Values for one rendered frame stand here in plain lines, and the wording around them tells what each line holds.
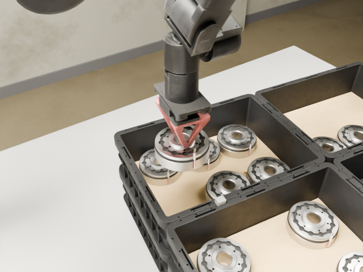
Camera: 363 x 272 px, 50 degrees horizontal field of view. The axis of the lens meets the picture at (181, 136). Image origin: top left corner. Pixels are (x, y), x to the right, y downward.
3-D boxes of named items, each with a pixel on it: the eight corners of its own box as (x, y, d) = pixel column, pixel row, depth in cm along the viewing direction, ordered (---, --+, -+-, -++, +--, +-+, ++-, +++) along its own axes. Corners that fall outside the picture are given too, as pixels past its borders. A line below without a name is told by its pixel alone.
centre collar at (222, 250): (219, 276, 71) (219, 274, 71) (206, 255, 74) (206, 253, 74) (242, 265, 73) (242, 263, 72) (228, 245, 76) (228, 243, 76)
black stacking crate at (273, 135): (165, 260, 79) (163, 226, 72) (117, 169, 100) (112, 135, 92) (316, 196, 92) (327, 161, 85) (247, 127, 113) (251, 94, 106)
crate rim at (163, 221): (163, 233, 73) (162, 225, 71) (112, 140, 93) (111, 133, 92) (326, 167, 86) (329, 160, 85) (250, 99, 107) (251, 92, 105)
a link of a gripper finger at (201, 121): (192, 127, 75) (193, 86, 69) (209, 149, 70) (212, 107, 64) (159, 136, 73) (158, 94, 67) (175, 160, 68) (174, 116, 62)
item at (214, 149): (188, 168, 93) (188, 166, 93) (174, 142, 100) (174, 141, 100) (226, 157, 96) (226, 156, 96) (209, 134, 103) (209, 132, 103)
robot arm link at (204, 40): (168, -15, 54) (201, 28, 51) (232, -29, 59) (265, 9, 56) (154, 45, 64) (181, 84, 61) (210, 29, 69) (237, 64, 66)
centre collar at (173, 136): (175, 152, 70) (175, 149, 69) (165, 136, 73) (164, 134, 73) (199, 144, 71) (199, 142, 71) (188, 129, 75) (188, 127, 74)
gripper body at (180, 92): (186, 85, 72) (186, 48, 67) (212, 114, 64) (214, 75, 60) (153, 93, 69) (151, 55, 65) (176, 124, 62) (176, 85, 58)
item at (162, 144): (167, 167, 67) (167, 164, 67) (147, 134, 75) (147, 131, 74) (218, 151, 71) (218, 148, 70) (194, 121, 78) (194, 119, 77)
